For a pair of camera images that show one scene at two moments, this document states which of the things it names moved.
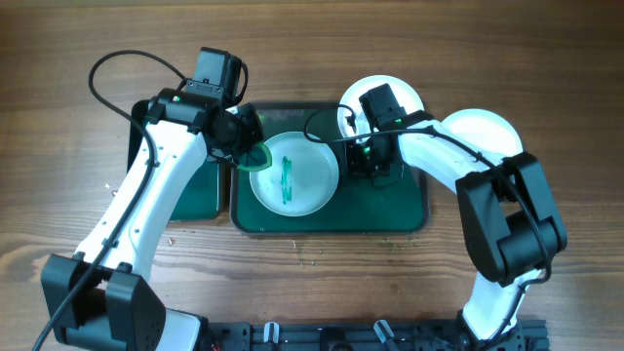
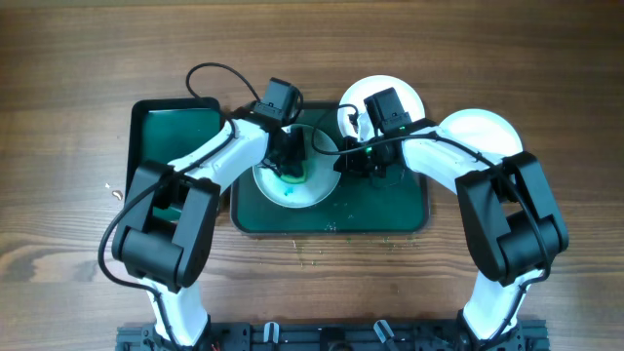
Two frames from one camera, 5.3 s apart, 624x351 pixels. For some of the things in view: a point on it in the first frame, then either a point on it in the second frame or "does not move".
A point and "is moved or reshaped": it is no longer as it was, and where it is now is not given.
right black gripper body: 365,157 does not move
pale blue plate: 483,129 does not move
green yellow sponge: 256,157 is moved or reshaped
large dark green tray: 358,206 does not move
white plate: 351,117 does not move
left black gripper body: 242,130 → 291,148
